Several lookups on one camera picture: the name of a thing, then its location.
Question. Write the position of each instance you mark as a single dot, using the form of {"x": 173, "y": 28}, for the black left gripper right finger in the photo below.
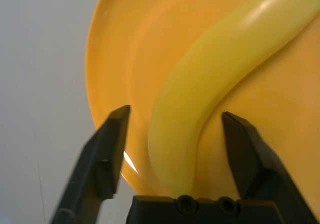
{"x": 255, "y": 164}

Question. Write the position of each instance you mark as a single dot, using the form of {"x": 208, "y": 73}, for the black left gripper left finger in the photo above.
{"x": 100, "y": 159}

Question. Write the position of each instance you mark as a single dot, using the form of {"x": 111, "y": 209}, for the yellow toy banana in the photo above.
{"x": 200, "y": 84}

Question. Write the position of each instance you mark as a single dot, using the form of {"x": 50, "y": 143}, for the yellow plastic plate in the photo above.
{"x": 140, "y": 46}

